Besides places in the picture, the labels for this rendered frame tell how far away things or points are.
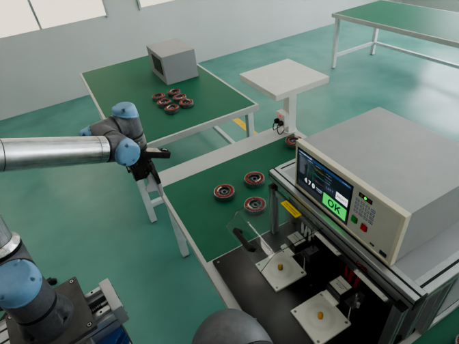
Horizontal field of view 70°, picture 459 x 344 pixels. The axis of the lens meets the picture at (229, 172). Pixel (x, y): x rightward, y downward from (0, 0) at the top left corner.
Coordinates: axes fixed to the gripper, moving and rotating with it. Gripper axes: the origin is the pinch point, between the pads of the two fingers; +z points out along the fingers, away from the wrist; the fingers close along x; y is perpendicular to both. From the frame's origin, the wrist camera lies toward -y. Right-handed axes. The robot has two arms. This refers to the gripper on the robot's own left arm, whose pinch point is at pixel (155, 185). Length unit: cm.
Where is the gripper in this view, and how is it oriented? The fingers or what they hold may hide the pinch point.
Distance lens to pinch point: 130.2
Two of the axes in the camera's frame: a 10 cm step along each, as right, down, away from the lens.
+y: -7.9, 4.4, -4.2
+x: 6.0, 4.5, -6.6
